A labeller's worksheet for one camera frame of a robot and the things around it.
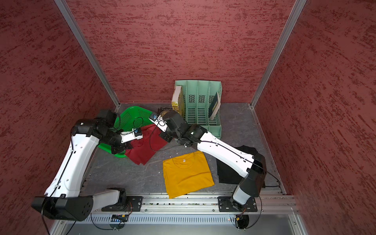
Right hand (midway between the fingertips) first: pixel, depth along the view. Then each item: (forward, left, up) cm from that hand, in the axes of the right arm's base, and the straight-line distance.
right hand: (163, 128), depth 72 cm
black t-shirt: (-16, -34, -27) cm, 46 cm away
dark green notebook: (+28, -31, -16) cm, 45 cm away
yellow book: (+21, -6, -1) cm, 21 cm away
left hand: (-8, +18, -5) cm, 20 cm away
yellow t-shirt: (-14, -10, -27) cm, 32 cm away
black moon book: (+36, +10, -25) cm, 45 cm away
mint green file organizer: (+39, -19, -15) cm, 46 cm away
